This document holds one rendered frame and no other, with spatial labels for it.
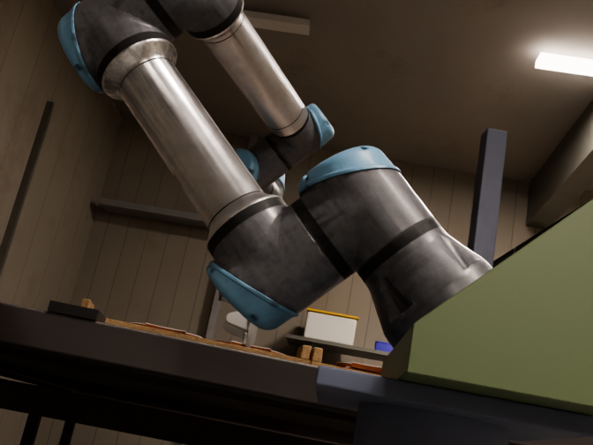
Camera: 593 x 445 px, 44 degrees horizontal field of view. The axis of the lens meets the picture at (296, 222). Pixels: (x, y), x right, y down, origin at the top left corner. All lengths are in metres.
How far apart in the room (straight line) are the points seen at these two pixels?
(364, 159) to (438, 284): 0.17
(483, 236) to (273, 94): 2.32
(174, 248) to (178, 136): 6.04
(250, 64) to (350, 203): 0.38
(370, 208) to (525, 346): 0.26
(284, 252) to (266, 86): 0.41
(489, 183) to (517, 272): 2.82
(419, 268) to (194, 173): 0.31
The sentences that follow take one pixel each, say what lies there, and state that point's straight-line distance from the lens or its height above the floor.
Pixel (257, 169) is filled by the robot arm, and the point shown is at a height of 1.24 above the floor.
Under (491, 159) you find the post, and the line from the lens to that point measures 3.56.
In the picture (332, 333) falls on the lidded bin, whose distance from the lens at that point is 6.18.
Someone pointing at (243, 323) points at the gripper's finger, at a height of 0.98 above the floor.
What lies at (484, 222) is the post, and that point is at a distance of 3.45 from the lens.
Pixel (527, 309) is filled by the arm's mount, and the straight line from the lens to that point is 0.70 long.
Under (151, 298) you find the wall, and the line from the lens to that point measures 6.91.
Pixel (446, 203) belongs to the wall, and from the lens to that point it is 7.06.
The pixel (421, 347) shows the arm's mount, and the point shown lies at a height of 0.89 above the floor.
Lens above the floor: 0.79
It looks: 17 degrees up
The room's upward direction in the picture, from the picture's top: 11 degrees clockwise
